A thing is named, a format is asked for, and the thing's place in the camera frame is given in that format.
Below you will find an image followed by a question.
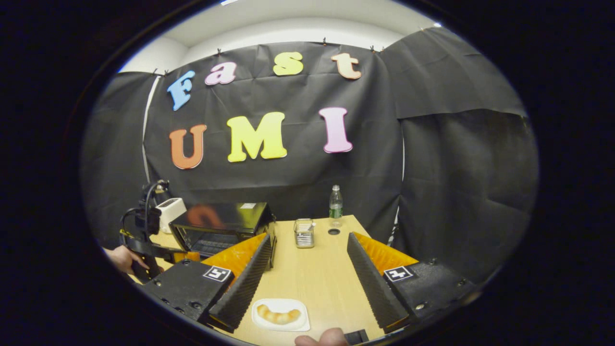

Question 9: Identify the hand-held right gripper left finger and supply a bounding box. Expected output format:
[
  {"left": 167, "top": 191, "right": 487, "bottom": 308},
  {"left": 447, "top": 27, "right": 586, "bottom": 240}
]
[{"left": 142, "top": 233, "right": 274, "bottom": 334}]

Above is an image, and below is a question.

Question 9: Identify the black electric oven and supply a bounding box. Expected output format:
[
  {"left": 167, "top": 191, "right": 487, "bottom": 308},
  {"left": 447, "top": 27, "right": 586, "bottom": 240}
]
[{"left": 169, "top": 202, "right": 277, "bottom": 268}]

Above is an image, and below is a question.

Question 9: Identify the black backdrop cloth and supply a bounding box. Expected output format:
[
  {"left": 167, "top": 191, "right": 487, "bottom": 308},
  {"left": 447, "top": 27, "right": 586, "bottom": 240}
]
[{"left": 81, "top": 26, "right": 539, "bottom": 284}]

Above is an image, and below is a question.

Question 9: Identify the white plate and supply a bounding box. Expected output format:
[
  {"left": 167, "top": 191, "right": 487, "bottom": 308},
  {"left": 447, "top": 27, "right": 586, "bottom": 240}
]
[{"left": 251, "top": 298, "right": 311, "bottom": 332}]

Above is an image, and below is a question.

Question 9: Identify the clear plastic water bottle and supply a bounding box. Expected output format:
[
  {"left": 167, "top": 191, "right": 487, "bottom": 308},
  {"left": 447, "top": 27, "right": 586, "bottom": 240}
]
[{"left": 329, "top": 185, "right": 343, "bottom": 228}]

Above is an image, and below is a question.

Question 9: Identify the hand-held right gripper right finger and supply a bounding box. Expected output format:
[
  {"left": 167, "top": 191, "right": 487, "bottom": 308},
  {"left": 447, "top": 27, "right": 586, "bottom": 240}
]
[{"left": 347, "top": 232, "right": 481, "bottom": 334}]

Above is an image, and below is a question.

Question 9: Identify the metal wire basket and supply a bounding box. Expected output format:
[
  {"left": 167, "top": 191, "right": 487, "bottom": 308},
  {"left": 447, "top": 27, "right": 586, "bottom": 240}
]
[{"left": 294, "top": 219, "right": 316, "bottom": 248}]

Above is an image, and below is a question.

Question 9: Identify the white toaster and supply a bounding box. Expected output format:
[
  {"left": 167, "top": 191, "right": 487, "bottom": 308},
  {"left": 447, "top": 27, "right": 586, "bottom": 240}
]
[{"left": 155, "top": 198, "right": 187, "bottom": 235}]

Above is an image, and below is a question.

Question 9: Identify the golden croissant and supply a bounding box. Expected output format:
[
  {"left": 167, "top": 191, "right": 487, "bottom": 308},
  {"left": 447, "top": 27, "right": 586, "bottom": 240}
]
[{"left": 257, "top": 304, "right": 302, "bottom": 325}]

